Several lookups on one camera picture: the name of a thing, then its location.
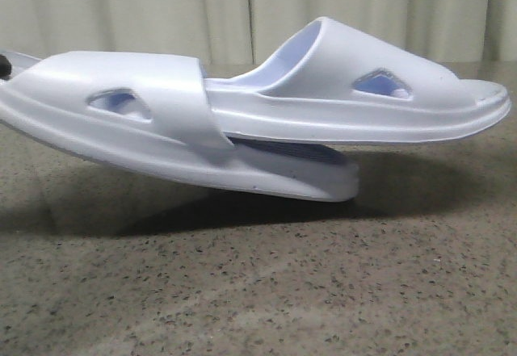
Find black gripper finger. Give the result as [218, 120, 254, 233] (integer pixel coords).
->
[0, 54, 11, 77]

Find light blue slipper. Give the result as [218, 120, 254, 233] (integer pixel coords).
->
[1, 50, 359, 202]
[205, 17, 511, 144]

